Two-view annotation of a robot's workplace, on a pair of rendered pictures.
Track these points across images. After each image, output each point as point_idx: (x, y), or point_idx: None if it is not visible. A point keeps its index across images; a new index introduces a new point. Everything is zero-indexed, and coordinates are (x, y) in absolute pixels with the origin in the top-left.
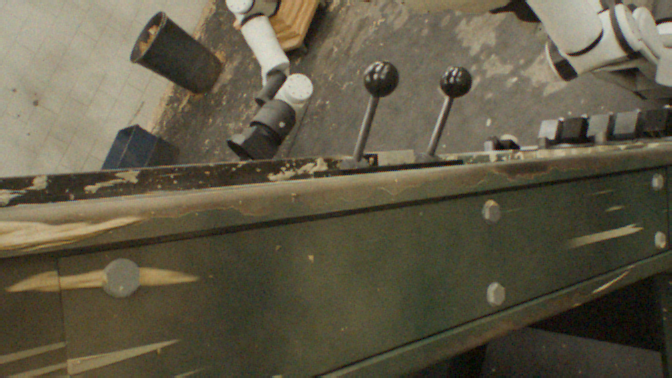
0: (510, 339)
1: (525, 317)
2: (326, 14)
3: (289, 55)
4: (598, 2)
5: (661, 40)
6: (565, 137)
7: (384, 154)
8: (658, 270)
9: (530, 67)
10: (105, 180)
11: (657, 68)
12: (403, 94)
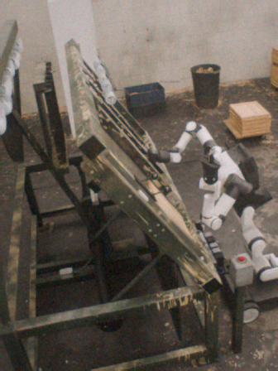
0: (153, 276)
1: (122, 208)
2: (259, 141)
3: (232, 136)
4: (218, 214)
5: (260, 254)
6: (207, 238)
7: (174, 192)
8: (145, 232)
9: (262, 233)
10: (117, 131)
11: (253, 259)
12: None
